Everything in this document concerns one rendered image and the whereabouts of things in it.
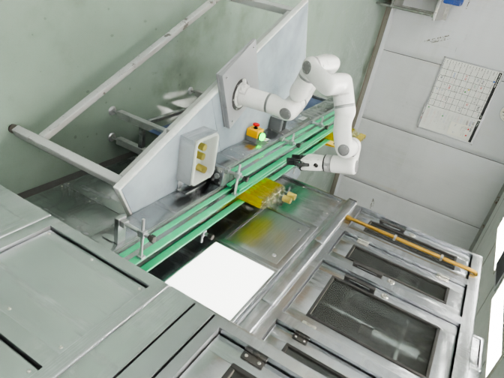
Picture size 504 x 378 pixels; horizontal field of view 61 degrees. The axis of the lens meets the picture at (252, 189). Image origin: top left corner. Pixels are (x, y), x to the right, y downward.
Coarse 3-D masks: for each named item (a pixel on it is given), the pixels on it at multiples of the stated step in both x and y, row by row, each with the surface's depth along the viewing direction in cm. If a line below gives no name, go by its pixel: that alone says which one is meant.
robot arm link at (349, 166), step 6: (354, 138) 175; (360, 144) 175; (360, 150) 176; (336, 156) 177; (354, 156) 174; (330, 162) 176; (336, 162) 175; (342, 162) 174; (348, 162) 173; (354, 162) 172; (330, 168) 177; (336, 168) 176; (342, 168) 174; (348, 168) 173; (354, 168) 173; (348, 174) 176; (354, 174) 175
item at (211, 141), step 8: (208, 136) 186; (216, 136) 193; (208, 144) 196; (216, 144) 194; (208, 152) 198; (216, 152) 197; (200, 160) 201; (208, 160) 200; (192, 168) 185; (208, 168) 201; (192, 176) 187; (200, 176) 197; (208, 176) 199; (192, 184) 189
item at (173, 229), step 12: (312, 144) 281; (276, 168) 239; (228, 192) 206; (240, 192) 208; (204, 204) 192; (216, 204) 194; (180, 216) 181; (192, 216) 183; (204, 216) 184; (168, 228) 172; (180, 228) 173; (144, 240) 162; (156, 240) 164; (168, 240) 165; (132, 252) 156; (144, 252) 156
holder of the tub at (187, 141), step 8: (200, 128) 192; (208, 128) 194; (184, 136) 181; (192, 136) 182; (200, 136) 184; (184, 144) 183; (192, 144) 181; (184, 152) 184; (192, 152) 182; (184, 160) 186; (192, 160) 184; (184, 168) 188; (176, 176) 192; (184, 176) 189; (184, 184) 200; (200, 184) 203; (184, 192) 194
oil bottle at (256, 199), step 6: (246, 192) 212; (252, 192) 213; (258, 192) 214; (240, 198) 215; (246, 198) 213; (252, 198) 211; (258, 198) 209; (264, 198) 210; (252, 204) 212; (258, 204) 210; (264, 204) 209
